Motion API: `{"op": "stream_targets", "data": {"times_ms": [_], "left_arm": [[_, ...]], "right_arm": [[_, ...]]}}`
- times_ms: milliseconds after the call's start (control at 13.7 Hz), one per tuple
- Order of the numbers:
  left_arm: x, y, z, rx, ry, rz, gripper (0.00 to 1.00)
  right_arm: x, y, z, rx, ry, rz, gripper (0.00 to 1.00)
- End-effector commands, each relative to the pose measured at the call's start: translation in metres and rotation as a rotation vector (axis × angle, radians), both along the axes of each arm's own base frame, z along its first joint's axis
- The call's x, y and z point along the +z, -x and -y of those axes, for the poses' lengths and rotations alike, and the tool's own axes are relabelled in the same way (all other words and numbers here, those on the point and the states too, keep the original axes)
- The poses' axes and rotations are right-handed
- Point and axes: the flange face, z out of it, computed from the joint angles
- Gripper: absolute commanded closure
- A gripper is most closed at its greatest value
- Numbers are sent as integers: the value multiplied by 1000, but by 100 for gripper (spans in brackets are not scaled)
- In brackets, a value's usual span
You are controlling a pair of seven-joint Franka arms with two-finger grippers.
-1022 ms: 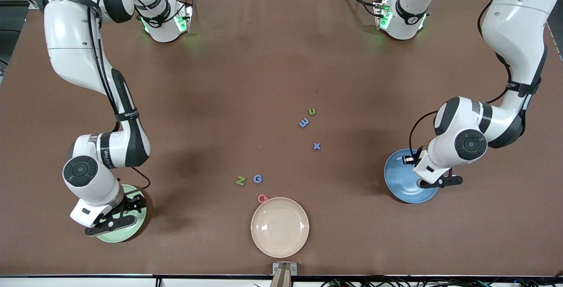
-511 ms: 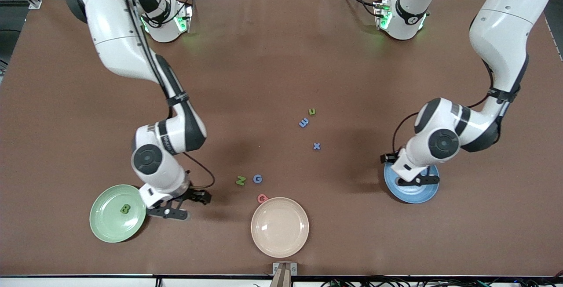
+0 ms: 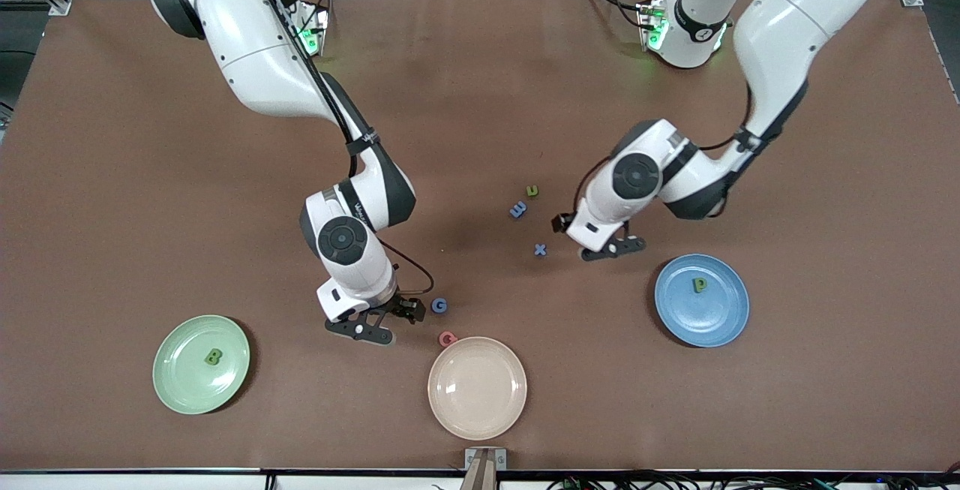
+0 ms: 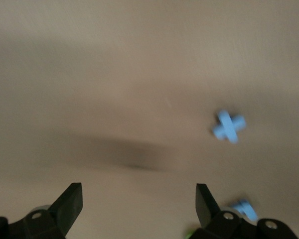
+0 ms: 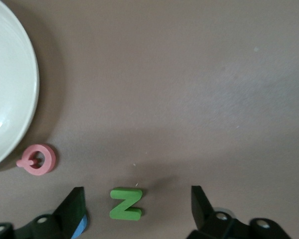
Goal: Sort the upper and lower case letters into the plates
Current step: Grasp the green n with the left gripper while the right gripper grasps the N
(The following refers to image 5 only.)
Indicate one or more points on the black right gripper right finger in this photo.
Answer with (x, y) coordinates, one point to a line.
(201, 211)

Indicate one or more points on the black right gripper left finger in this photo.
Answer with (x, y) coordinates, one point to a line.
(69, 214)

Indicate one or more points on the blue foam letter G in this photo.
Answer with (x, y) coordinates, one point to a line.
(82, 226)

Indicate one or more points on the green foam letter N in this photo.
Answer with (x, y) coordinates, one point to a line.
(125, 204)

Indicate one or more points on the beige round plate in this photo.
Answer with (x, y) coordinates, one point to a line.
(7, 82)

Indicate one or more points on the brown table cloth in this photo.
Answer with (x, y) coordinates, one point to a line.
(189, 87)

